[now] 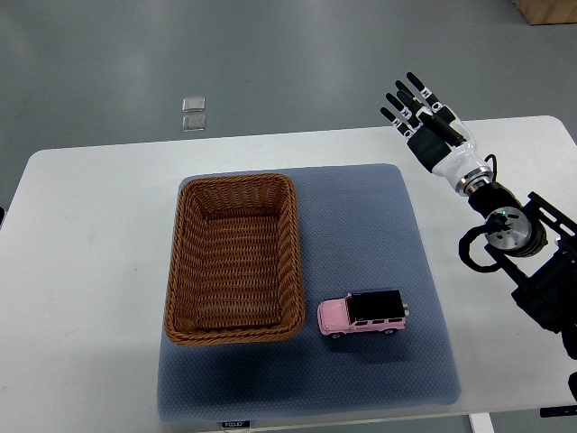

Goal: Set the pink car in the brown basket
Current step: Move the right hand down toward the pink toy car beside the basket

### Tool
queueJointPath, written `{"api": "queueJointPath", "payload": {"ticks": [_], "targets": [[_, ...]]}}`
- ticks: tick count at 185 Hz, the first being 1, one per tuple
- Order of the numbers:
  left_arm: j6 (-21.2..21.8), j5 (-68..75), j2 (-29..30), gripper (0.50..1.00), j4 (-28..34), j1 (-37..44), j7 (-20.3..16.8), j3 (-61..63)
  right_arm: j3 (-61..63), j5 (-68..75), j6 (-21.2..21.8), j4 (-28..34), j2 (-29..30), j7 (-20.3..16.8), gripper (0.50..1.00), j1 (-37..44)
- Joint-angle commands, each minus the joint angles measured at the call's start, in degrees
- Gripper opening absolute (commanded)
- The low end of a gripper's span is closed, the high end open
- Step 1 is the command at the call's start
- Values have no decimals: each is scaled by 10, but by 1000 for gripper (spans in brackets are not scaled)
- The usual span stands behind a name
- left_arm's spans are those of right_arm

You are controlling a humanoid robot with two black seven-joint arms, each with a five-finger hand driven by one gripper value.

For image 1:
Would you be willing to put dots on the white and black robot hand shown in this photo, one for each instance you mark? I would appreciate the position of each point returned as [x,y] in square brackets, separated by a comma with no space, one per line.
[437,137]

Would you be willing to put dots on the pink toy car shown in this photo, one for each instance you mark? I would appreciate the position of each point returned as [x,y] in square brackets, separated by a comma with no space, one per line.
[382,311]

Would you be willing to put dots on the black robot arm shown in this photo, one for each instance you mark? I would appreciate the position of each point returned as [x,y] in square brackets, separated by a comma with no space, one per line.
[511,230]

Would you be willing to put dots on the brown wicker basket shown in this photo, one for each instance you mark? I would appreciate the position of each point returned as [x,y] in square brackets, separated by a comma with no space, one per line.
[235,273]

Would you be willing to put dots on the blue grey mat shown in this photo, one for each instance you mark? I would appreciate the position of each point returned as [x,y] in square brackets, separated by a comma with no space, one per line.
[358,233]

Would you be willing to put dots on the wooden box corner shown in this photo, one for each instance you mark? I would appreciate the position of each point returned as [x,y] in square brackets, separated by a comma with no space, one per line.
[545,12]

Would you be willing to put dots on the upper metal floor plate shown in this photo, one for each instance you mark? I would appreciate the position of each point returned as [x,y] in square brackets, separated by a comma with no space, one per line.
[193,104]

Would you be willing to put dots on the white table leg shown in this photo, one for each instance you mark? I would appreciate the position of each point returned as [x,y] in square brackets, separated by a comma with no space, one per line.
[481,423]

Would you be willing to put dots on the black table label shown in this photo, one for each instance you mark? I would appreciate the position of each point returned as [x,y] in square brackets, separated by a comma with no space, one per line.
[236,424]

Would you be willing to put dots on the black table side bracket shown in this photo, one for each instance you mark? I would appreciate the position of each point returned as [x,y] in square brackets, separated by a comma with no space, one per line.
[558,411]

